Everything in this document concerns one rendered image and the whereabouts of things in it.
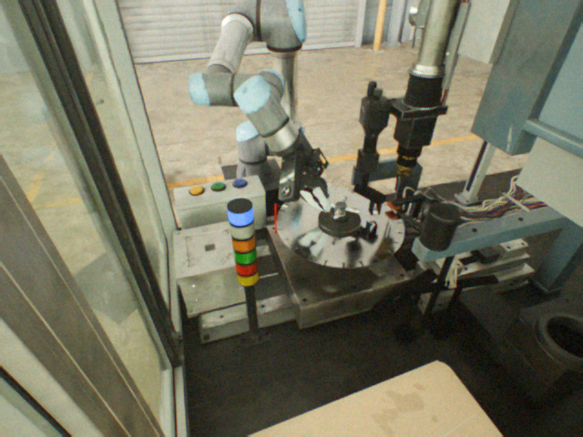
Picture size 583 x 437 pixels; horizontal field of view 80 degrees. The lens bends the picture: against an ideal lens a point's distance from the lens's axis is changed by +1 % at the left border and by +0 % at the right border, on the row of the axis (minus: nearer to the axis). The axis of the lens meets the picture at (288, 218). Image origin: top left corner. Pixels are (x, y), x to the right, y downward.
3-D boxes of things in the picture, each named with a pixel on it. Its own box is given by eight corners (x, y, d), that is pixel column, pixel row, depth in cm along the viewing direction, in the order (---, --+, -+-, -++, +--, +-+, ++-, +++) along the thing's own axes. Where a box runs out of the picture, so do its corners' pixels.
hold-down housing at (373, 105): (358, 176, 84) (369, 93, 71) (353, 167, 87) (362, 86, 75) (380, 175, 84) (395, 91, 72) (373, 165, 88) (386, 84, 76)
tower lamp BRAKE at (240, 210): (230, 228, 60) (229, 215, 58) (227, 213, 63) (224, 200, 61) (256, 223, 61) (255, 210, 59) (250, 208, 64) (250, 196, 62)
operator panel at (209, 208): (185, 244, 113) (175, 207, 104) (182, 224, 121) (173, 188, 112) (267, 228, 120) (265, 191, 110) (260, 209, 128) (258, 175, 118)
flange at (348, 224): (336, 203, 96) (337, 196, 94) (369, 221, 90) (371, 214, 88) (309, 220, 90) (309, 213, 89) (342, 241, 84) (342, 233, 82)
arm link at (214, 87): (224, -8, 106) (181, 75, 76) (259, -8, 106) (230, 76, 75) (230, 31, 115) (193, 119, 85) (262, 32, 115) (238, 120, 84)
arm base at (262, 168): (233, 169, 151) (230, 149, 144) (267, 164, 154) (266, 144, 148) (240, 188, 139) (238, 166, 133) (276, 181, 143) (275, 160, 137)
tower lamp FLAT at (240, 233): (232, 242, 62) (230, 229, 60) (229, 227, 65) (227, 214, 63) (257, 237, 63) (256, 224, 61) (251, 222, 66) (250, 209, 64)
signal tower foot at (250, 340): (239, 349, 83) (238, 343, 82) (236, 337, 86) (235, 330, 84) (273, 340, 85) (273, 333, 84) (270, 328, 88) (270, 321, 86)
